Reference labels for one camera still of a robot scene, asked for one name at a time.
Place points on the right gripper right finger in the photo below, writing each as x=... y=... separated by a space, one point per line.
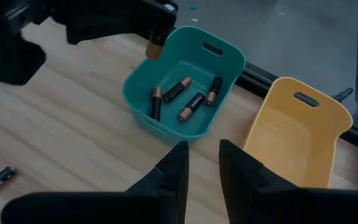
x=275 y=205

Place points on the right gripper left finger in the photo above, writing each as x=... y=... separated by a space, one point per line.
x=135 y=205

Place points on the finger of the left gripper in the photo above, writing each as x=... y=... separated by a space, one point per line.
x=104 y=26
x=160 y=15

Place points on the black copper Duracell battery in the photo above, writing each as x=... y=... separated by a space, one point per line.
x=214 y=88
x=156 y=107
x=193 y=105
x=176 y=91
x=153 y=49

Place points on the yellow plastic bin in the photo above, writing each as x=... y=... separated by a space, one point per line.
x=278 y=140

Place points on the teal plastic bin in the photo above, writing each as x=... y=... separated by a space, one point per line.
x=182 y=127

